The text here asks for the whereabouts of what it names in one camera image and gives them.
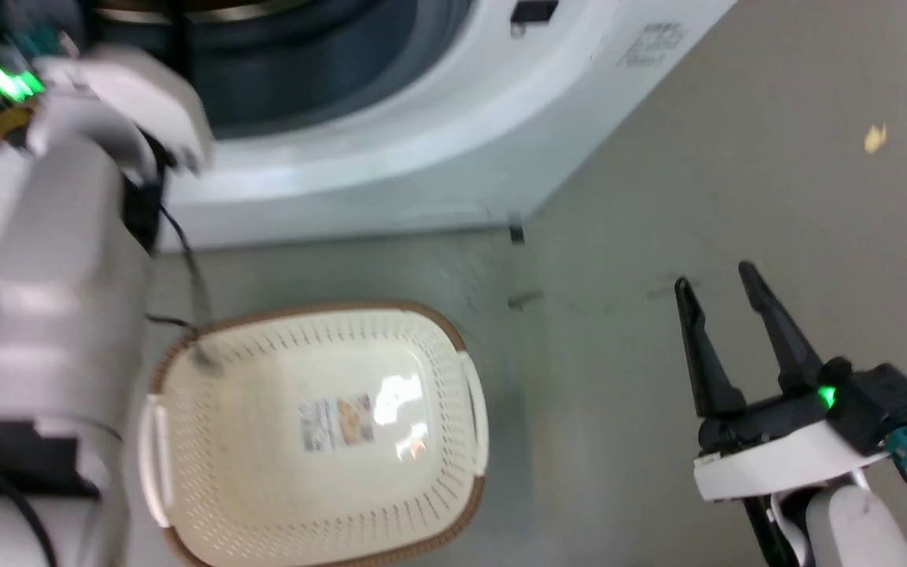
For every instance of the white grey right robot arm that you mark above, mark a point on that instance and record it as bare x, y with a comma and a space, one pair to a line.
855, 528

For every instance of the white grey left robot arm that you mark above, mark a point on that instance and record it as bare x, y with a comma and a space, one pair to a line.
60, 299

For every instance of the cream laundry basket brown rim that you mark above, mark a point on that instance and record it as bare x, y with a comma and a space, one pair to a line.
264, 488

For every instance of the small yellow paper scrap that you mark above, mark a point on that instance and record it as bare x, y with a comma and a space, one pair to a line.
875, 138

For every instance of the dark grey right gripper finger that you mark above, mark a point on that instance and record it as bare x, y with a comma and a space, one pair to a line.
784, 339
705, 362

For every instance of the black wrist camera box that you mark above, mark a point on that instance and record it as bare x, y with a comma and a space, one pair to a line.
882, 405

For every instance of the grey printed machine sticker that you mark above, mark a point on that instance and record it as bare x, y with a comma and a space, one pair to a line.
652, 45

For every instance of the paper label sticker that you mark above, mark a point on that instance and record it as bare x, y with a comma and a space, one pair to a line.
337, 423

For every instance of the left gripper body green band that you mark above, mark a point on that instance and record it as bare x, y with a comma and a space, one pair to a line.
6, 85

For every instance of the white washing machine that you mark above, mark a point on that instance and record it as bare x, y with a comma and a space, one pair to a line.
438, 134

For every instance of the black machine door latch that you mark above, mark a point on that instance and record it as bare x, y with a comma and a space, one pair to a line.
533, 11

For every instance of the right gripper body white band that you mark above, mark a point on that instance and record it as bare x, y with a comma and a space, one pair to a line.
776, 461

